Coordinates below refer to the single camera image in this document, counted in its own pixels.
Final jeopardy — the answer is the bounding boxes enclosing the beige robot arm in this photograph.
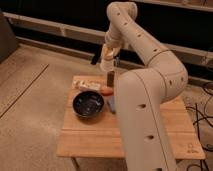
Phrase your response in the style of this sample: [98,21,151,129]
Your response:
[100,2,188,171]

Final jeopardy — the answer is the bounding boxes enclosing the dark brown cylinder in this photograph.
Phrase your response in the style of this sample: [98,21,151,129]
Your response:
[107,71,115,87]

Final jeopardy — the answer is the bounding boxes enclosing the orange carrot toy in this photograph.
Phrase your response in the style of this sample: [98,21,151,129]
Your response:
[100,86,114,96]

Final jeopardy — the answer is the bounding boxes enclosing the black bowl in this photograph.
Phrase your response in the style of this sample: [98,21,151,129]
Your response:
[72,91,105,118]

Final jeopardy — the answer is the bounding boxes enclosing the wooden table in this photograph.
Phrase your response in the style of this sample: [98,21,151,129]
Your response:
[56,74,206,171]

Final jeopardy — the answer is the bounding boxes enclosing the grey cabinet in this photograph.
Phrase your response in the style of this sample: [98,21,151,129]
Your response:
[0,10,19,63]

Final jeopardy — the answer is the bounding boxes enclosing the black cables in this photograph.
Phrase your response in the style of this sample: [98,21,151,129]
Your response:
[185,81,213,171]

